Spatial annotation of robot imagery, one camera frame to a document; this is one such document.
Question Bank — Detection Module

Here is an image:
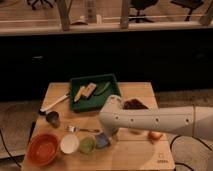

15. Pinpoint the blue sponge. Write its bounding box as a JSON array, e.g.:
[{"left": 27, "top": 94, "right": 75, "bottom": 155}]
[{"left": 95, "top": 133, "right": 111, "bottom": 149}]

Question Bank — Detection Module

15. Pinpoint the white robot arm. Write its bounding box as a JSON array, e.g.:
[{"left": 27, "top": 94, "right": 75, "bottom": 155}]
[{"left": 98, "top": 95, "right": 213, "bottom": 141}]

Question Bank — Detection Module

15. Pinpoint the dark brown bowl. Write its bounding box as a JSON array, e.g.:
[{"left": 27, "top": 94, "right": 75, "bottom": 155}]
[{"left": 124, "top": 98, "right": 147, "bottom": 110}]

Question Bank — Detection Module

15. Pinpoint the white bowl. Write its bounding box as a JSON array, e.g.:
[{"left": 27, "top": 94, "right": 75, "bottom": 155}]
[{"left": 60, "top": 134, "right": 79, "bottom": 154}]

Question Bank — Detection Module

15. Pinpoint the red bowl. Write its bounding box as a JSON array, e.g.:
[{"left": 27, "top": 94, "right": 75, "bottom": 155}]
[{"left": 27, "top": 133, "right": 59, "bottom": 167}]

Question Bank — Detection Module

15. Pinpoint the green pepper toy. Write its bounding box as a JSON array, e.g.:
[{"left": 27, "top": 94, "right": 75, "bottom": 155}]
[{"left": 94, "top": 82, "right": 110, "bottom": 96}]

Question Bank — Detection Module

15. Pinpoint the tan bread toy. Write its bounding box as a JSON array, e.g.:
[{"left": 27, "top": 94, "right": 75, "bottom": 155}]
[{"left": 82, "top": 83, "right": 97, "bottom": 98}]

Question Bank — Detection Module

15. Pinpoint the green tray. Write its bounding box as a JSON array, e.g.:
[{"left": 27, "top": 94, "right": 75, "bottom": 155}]
[{"left": 70, "top": 74, "right": 121, "bottom": 112}]

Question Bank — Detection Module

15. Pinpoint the yellow corn toy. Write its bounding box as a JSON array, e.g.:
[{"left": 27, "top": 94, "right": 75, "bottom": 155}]
[{"left": 74, "top": 86, "right": 85, "bottom": 102}]

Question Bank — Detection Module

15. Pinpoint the silver fork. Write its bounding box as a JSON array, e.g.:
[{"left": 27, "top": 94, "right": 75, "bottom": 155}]
[{"left": 66, "top": 126, "right": 100, "bottom": 133}]

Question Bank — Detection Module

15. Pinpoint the green cup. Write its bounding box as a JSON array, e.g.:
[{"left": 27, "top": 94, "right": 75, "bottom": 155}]
[{"left": 79, "top": 136, "right": 96, "bottom": 154}]

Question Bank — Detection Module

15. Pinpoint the dark metal cup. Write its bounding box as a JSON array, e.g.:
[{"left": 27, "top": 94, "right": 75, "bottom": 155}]
[{"left": 46, "top": 111, "right": 60, "bottom": 128}]

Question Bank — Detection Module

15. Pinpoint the orange onion toy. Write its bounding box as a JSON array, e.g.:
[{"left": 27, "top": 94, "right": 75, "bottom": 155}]
[{"left": 148, "top": 131, "right": 163, "bottom": 141}]

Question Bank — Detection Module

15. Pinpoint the black office chair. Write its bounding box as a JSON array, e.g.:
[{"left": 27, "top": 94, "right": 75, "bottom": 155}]
[{"left": 129, "top": 0, "right": 158, "bottom": 23}]

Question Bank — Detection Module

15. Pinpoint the wooden post middle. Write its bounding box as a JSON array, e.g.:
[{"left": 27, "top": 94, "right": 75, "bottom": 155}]
[{"left": 120, "top": 0, "right": 131, "bottom": 29}]

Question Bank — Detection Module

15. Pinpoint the wooden post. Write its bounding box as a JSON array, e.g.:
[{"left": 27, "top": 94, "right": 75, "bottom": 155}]
[
  {"left": 120, "top": 0, "right": 131, "bottom": 29},
  {"left": 56, "top": 0, "right": 70, "bottom": 31}
]

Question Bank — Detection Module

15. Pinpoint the black cable right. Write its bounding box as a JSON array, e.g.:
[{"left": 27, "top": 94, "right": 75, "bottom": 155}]
[{"left": 169, "top": 134, "right": 213, "bottom": 171}]

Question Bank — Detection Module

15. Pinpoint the black cable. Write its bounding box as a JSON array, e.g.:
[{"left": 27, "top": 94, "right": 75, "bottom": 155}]
[
  {"left": 0, "top": 128, "right": 23, "bottom": 169},
  {"left": 169, "top": 134, "right": 213, "bottom": 171}
]

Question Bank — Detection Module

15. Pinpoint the wooden post left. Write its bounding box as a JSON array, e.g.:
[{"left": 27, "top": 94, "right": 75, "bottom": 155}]
[{"left": 56, "top": 0, "right": 70, "bottom": 31}]

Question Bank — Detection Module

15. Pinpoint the black cable left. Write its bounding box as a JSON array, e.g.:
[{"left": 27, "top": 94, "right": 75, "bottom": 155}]
[{"left": 0, "top": 128, "right": 23, "bottom": 169}]

